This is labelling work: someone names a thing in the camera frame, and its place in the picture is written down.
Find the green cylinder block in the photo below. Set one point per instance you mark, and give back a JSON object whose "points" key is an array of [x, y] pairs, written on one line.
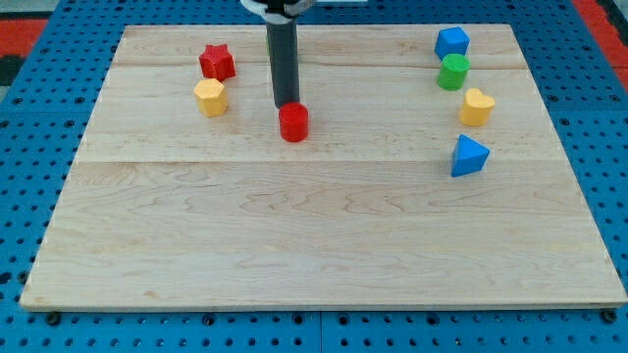
{"points": [[453, 71]]}

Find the light wooden board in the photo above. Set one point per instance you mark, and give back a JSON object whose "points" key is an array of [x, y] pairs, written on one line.
{"points": [[166, 210]]}

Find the blue cube block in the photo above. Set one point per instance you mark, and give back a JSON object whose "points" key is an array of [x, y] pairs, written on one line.
{"points": [[452, 40]]}

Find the blue triangle block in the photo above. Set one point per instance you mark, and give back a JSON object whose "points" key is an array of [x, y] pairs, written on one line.
{"points": [[469, 156]]}

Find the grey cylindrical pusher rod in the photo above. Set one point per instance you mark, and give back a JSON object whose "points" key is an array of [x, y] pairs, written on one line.
{"points": [[282, 50]]}

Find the red cylinder block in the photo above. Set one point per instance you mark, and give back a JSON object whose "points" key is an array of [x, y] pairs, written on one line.
{"points": [[294, 122]]}

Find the yellow heart block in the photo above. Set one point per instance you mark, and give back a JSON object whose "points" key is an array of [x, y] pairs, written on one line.
{"points": [[476, 108]]}

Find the red star block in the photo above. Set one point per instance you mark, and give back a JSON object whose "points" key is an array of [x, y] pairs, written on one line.
{"points": [[217, 62]]}

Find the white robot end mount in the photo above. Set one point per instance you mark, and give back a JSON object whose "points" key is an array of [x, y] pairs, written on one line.
{"points": [[277, 12]]}

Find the yellow hexagon block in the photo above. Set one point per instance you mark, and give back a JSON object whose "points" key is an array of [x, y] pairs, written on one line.
{"points": [[211, 97]]}

